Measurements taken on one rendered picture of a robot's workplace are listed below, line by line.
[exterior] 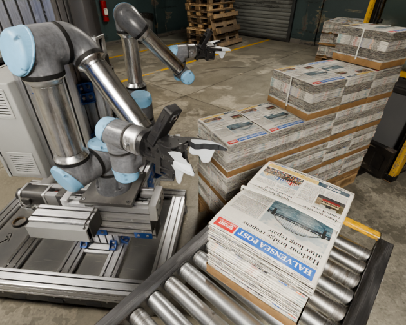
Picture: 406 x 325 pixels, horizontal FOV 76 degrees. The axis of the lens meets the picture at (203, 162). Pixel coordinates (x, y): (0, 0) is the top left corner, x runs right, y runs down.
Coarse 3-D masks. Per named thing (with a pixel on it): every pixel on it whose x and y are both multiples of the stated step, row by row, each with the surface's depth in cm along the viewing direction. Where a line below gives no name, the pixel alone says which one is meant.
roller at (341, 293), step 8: (320, 280) 81; (328, 280) 81; (320, 288) 81; (328, 288) 80; (336, 288) 79; (344, 288) 79; (336, 296) 78; (344, 296) 77; (352, 296) 77; (344, 304) 78
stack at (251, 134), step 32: (224, 128) 156; (256, 128) 156; (288, 128) 158; (320, 128) 176; (352, 128) 195; (224, 160) 150; (256, 160) 159; (288, 160) 175; (320, 160) 196; (224, 192) 162
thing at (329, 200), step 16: (256, 176) 86; (272, 176) 86; (288, 176) 85; (304, 176) 86; (272, 192) 80; (288, 192) 80; (304, 192) 79; (320, 192) 79; (336, 192) 80; (320, 208) 74; (336, 208) 74
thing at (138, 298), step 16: (208, 224) 99; (192, 240) 93; (208, 240) 93; (176, 256) 88; (192, 256) 88; (160, 272) 83; (176, 272) 84; (144, 288) 79; (160, 288) 80; (128, 304) 75; (144, 304) 77; (112, 320) 71; (128, 320) 74
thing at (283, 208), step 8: (248, 184) 83; (240, 192) 80; (248, 192) 80; (256, 200) 77; (264, 200) 77; (272, 200) 77; (288, 200) 77; (280, 208) 74; (288, 208) 74; (304, 208) 74; (296, 216) 72; (304, 216) 72; (320, 216) 72; (312, 224) 69; (320, 224) 69; (336, 224) 69; (328, 232) 67; (336, 232) 68
